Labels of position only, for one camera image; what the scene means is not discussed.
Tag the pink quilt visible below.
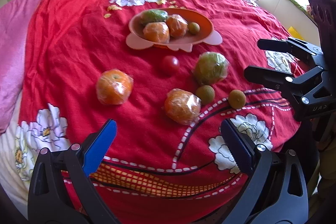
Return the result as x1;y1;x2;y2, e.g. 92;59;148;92
0;0;126;135

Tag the yellow bag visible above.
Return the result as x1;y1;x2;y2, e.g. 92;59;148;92
288;26;305;39

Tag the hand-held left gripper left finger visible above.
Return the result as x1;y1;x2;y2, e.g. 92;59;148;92
28;119;117;224

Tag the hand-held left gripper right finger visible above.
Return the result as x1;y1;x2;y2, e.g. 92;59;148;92
220;119;309;224

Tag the red tomato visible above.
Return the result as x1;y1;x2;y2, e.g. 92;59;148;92
161;55;180;75

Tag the red floral blanket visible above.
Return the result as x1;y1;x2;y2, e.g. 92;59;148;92
17;0;306;219

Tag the orange plastic bowl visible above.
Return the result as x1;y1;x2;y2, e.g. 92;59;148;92
125;7;223;52

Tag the small brown-green fruit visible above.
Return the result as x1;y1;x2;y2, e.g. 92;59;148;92
196;85;216;104
187;22;200;35
228;90;247;109

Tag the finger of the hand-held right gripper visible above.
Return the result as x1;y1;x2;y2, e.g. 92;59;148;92
258;37;326;67
244;65;329;99

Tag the plastic orange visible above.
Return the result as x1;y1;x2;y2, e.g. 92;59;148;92
143;22;170;43
166;14;188;38
164;89;202;125
96;69;134;105

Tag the large green fruit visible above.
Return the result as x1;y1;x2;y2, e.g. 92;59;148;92
139;9;169;25

